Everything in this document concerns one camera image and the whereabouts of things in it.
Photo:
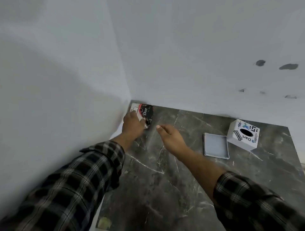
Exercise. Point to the person's left hand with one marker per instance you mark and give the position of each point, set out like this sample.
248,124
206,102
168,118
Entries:
131,125

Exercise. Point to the person's right hand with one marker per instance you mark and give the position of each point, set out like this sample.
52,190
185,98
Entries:
173,139

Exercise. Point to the person's left thumb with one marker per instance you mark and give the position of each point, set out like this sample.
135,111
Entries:
142,121

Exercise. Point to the person's right thumb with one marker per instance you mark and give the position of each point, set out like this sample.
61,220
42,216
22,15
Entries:
162,128

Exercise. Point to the black and white soap packet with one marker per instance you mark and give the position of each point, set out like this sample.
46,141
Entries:
144,113

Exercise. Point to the person's right forearm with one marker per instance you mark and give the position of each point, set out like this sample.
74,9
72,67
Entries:
238,190

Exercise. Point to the person's left forearm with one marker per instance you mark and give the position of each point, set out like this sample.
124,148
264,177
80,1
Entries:
62,185

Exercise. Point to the white square box lid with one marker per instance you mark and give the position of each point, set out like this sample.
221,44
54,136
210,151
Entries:
216,145

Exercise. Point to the white printed cardboard box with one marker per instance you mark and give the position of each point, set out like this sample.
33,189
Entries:
243,134

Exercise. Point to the small pale paper scrap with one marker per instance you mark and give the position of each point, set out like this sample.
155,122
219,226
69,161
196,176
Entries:
104,223

